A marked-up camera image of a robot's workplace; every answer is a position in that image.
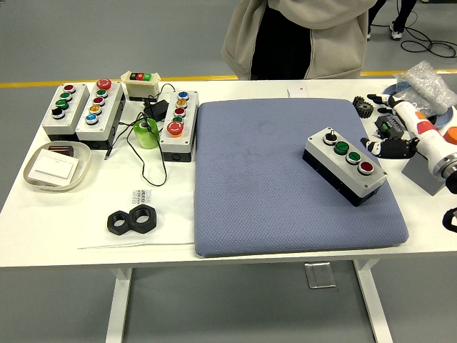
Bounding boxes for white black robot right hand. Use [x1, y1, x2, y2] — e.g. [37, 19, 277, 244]
[359, 93, 457, 173]

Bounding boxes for four-button box with selector knob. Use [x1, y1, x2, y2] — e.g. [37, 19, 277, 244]
[302, 126, 388, 208]

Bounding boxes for five-button box, no label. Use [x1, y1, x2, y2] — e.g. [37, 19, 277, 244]
[159, 89, 200, 164]

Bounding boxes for five-button box, white label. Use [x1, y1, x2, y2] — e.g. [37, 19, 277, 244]
[74, 78, 126, 150]

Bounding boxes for four-button box, black button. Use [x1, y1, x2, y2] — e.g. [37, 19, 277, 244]
[41, 82, 90, 142]

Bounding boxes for black module with green terminal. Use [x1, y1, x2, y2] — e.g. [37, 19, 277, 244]
[373, 114, 406, 142]

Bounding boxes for clear bag of washers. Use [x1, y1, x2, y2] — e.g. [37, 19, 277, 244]
[392, 60, 451, 119]

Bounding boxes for blue plate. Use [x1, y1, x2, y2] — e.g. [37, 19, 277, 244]
[381, 84, 457, 129]

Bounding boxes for black gear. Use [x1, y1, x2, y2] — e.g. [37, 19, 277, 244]
[352, 95, 375, 119]

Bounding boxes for grey block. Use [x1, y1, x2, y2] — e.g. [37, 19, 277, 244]
[401, 151, 454, 197]

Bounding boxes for background person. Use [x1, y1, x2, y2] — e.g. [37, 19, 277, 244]
[366, 0, 419, 41]

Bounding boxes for blue-grey padded mat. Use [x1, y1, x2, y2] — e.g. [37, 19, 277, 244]
[193, 98, 410, 258]

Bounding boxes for metal floor plate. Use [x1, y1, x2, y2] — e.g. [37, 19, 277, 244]
[304, 262, 337, 289]

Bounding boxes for white table leg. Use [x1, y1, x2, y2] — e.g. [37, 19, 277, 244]
[105, 267, 134, 343]
[353, 259, 393, 343]

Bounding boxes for black power adapter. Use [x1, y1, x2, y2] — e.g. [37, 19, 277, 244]
[142, 99, 169, 121]

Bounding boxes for clear printed plastic bag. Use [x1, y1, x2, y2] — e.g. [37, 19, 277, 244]
[77, 187, 196, 250]

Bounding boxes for green tape roll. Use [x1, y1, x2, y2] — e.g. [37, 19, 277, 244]
[133, 117, 160, 149]

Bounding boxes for large black hex nut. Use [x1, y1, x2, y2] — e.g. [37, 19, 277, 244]
[127, 204, 159, 235]

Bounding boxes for small black hex nut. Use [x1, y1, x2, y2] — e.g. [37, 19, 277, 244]
[106, 209, 134, 237]

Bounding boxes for white oval tray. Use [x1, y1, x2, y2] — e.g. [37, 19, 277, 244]
[23, 141, 92, 193]

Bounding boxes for dark brown small block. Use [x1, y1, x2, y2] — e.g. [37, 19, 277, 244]
[48, 144, 75, 158]

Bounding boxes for black floor cables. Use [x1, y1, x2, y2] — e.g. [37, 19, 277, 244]
[369, 21, 457, 60]

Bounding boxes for cream three-button switch box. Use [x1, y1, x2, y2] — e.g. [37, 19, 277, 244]
[120, 70, 161, 103]

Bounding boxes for thin black cable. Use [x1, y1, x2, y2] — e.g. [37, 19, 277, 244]
[104, 82, 176, 187]

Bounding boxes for white wall switch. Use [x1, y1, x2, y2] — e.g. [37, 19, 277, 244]
[29, 148, 79, 187]

